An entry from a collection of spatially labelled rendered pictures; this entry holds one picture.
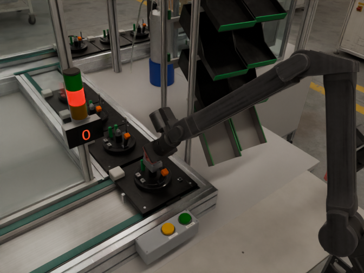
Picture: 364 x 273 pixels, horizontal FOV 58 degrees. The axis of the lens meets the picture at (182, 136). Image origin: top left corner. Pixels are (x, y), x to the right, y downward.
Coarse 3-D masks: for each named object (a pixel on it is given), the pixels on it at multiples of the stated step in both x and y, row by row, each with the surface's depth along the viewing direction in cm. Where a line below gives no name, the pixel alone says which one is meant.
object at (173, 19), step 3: (201, 6) 102; (201, 9) 102; (171, 18) 117; (174, 18) 118; (177, 18) 119; (168, 21) 117; (171, 21) 118; (174, 21) 118; (177, 21) 119; (177, 57) 129; (198, 57) 111; (171, 60) 127; (174, 60) 128; (177, 60) 129; (168, 63) 127; (171, 63) 128; (195, 96) 121; (195, 99) 121
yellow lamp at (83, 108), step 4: (84, 104) 100; (72, 108) 99; (76, 108) 99; (80, 108) 99; (84, 108) 100; (72, 112) 100; (76, 112) 99; (80, 112) 100; (84, 112) 101; (72, 116) 101; (76, 116) 100; (80, 116) 101; (84, 116) 102
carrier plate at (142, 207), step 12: (132, 168) 127; (120, 180) 122; (132, 180) 122; (192, 180) 123; (132, 192) 117; (144, 192) 117; (156, 192) 117; (168, 192) 118; (180, 192) 118; (132, 204) 115; (144, 204) 113; (156, 204) 113; (144, 216) 111
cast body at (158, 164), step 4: (144, 152) 115; (144, 156) 116; (144, 160) 118; (144, 164) 119; (148, 164) 116; (152, 164) 115; (156, 164) 115; (160, 164) 116; (148, 168) 117; (152, 168) 115; (156, 168) 116; (152, 172) 116
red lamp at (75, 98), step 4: (68, 92) 96; (72, 92) 95; (76, 92) 96; (80, 92) 96; (68, 96) 97; (72, 96) 96; (76, 96) 96; (80, 96) 97; (84, 96) 100; (68, 100) 98; (72, 100) 97; (76, 100) 97; (80, 100) 98; (84, 100) 100; (72, 104) 98; (76, 104) 98; (80, 104) 98
